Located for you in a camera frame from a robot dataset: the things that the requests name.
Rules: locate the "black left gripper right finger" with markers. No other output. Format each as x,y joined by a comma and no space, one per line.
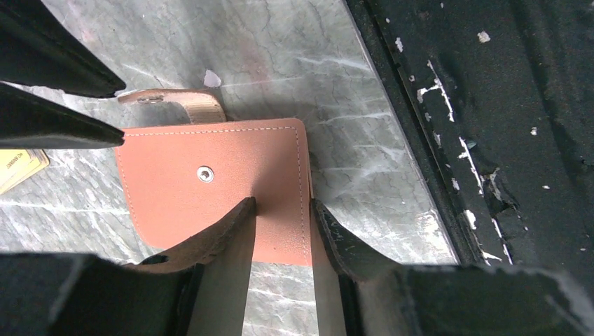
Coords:
360,291

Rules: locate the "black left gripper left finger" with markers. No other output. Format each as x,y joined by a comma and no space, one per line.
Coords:
198,287

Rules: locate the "brown leather card holder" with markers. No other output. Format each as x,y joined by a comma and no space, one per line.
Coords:
178,180

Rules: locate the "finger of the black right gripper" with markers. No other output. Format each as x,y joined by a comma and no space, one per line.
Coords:
36,50
31,122

